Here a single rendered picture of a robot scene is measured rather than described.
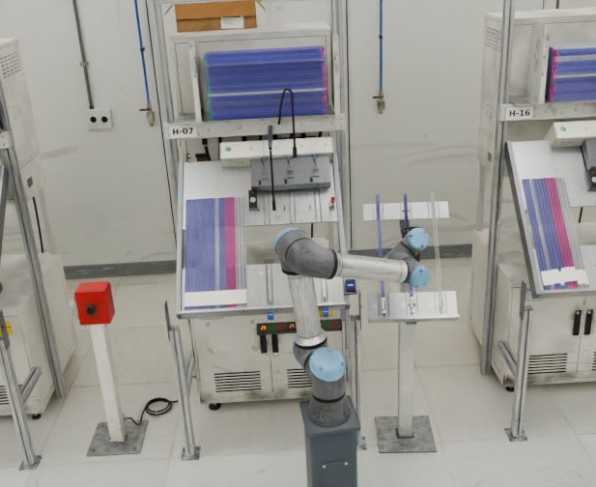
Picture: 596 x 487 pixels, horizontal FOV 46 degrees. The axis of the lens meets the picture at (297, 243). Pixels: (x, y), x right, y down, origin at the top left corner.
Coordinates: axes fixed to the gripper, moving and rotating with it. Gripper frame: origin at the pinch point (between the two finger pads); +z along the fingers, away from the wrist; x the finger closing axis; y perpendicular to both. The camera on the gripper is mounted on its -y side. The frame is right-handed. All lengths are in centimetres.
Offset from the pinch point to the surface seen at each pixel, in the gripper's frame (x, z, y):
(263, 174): 58, 18, 34
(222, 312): 75, 2, -23
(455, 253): -56, 215, 2
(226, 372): 81, 51, -54
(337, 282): 28.3, 8.7, -13.0
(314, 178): 37, 20, 32
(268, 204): 57, 21, 21
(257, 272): 61, 9, -8
